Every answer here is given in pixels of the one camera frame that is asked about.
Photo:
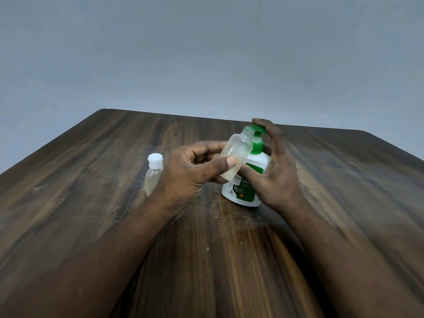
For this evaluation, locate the person's right hand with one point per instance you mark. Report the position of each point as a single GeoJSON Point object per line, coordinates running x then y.
{"type": "Point", "coordinates": [281, 185]}

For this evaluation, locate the person's left hand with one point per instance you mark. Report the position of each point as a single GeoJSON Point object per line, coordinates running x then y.
{"type": "Point", "coordinates": [179, 182]}

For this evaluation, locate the small clear bottle white cap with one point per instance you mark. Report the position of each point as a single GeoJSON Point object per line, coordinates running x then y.
{"type": "Point", "coordinates": [154, 160]}

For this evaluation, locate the white hand sanitizer pump bottle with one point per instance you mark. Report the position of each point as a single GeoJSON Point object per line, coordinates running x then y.
{"type": "Point", "coordinates": [241, 198]}

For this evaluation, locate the small clear bottle green-capped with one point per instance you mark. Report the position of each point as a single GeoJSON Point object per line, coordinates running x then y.
{"type": "Point", "coordinates": [238, 145]}

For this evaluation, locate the person's left forearm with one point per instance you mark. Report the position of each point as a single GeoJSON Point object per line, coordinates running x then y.
{"type": "Point", "coordinates": [99, 261]}

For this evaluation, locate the person's right forearm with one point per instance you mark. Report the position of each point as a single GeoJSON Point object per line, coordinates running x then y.
{"type": "Point", "coordinates": [347, 261]}

